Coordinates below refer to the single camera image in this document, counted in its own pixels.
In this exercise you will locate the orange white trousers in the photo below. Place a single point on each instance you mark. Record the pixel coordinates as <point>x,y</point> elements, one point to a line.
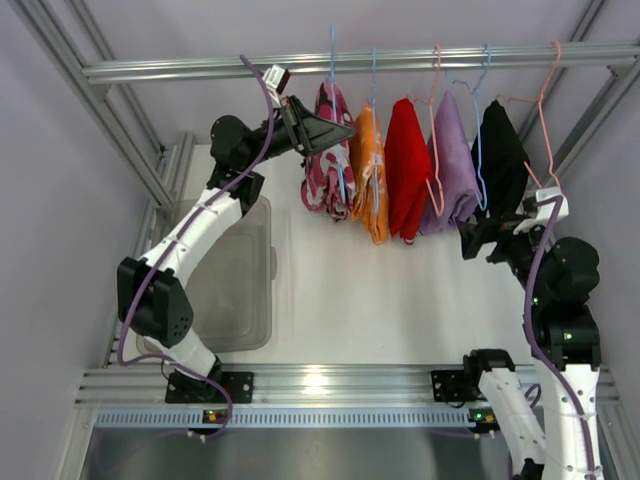
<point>361,158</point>

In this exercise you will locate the blue hanger under lilac trousers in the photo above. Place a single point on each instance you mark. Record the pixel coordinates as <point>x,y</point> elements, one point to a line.
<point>482,196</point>

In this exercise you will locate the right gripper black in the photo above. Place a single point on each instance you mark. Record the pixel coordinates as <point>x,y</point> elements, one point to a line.
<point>488,235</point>

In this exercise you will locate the clear plastic bin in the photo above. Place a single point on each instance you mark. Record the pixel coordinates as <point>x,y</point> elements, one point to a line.
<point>214,279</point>

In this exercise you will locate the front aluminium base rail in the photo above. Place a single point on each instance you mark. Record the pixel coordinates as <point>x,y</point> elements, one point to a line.
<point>275,385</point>

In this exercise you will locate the left aluminium frame post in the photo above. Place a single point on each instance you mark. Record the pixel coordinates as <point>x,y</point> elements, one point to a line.
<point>162,173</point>

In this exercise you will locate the lilac trousers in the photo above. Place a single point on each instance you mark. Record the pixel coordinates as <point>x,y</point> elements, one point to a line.
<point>457,173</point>

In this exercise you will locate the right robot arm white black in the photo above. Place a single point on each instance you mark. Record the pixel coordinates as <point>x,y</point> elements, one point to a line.
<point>565,345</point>

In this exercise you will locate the aluminium frame post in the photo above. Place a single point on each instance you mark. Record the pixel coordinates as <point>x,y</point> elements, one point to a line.
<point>162,173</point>
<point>580,101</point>

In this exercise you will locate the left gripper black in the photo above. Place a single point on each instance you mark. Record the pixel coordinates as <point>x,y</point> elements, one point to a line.
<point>293,125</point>

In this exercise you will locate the aluminium hanging rail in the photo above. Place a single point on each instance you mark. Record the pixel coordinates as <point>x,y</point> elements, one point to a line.
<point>463,58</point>

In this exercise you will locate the grey slotted cable duct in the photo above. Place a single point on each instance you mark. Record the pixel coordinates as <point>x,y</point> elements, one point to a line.
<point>339,417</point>

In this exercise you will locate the pink camouflage trousers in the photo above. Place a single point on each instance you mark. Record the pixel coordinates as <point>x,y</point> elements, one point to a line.
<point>319,188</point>

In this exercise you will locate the light blue wire hanger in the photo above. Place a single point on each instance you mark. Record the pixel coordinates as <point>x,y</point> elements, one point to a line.
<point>339,167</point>

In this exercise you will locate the right aluminium frame post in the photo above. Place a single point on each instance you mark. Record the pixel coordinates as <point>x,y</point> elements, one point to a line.
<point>580,101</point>

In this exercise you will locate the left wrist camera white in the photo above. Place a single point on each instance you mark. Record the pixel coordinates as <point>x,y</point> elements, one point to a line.
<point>275,79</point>

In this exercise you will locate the pink hanger under red trousers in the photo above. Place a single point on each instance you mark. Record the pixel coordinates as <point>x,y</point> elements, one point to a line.
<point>434,185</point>

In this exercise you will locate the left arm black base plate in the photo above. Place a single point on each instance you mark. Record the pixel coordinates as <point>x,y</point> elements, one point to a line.
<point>235,386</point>

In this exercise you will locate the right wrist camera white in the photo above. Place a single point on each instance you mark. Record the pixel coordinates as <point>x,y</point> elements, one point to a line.
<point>538,206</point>

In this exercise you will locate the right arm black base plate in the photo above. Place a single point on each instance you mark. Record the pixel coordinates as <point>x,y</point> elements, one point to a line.
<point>453,387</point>

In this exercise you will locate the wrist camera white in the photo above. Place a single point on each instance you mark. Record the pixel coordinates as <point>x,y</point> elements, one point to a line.
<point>275,79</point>
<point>538,206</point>

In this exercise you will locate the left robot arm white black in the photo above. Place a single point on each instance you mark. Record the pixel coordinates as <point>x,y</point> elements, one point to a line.
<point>233,188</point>

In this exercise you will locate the red trousers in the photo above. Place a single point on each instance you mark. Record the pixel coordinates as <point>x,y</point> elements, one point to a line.
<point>408,167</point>

